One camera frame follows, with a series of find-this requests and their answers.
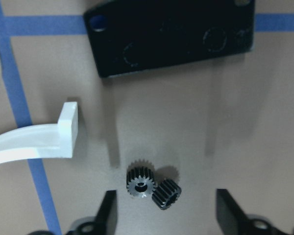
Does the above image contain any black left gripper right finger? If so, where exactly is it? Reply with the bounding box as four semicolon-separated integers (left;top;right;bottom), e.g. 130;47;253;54
216;189;254;235

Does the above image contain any black small gear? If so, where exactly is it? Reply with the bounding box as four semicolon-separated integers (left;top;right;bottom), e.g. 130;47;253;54
152;179;182;210
126;166;156;198

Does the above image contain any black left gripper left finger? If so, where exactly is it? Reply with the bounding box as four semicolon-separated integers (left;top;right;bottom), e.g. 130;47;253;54
94;190;118;235

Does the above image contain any white curved plastic part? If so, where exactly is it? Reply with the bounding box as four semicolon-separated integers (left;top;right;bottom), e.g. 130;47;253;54
0;102;78;164

